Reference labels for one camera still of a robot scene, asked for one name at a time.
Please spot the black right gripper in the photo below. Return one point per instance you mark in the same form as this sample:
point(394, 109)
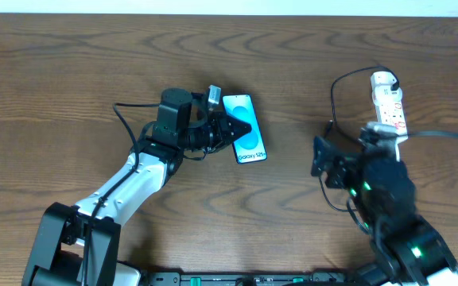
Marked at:
point(333, 168)

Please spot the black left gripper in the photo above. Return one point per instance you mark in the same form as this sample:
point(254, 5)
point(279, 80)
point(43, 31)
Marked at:
point(221, 131)

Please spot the blue screen Samsung smartphone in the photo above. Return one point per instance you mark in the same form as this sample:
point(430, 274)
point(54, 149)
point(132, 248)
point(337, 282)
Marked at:
point(248, 148)

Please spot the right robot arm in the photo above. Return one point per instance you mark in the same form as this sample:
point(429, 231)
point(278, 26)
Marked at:
point(382, 203)

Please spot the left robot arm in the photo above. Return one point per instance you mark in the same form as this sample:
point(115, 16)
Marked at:
point(78, 245)

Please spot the white power strip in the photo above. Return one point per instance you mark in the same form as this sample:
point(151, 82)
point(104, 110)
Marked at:
point(387, 98)

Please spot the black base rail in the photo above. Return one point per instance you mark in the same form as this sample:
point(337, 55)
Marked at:
point(243, 279)

